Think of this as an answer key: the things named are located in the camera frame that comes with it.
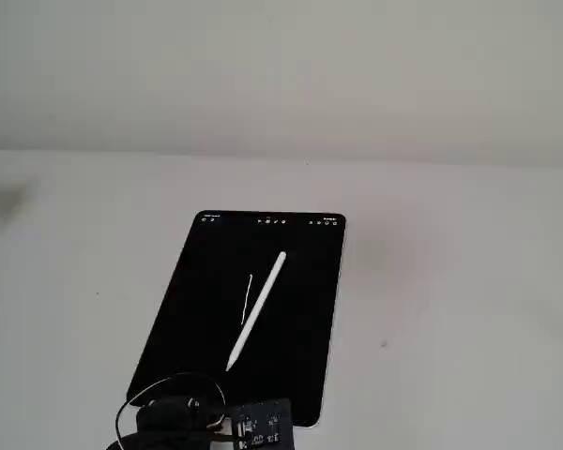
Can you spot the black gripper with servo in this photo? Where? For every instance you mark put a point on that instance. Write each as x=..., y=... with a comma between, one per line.
x=169, y=412

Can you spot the white stylus pencil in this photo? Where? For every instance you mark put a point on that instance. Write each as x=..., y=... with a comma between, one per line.
x=263, y=300

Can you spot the black screen silver tablet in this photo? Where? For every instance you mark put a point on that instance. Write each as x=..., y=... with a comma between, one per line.
x=300, y=304

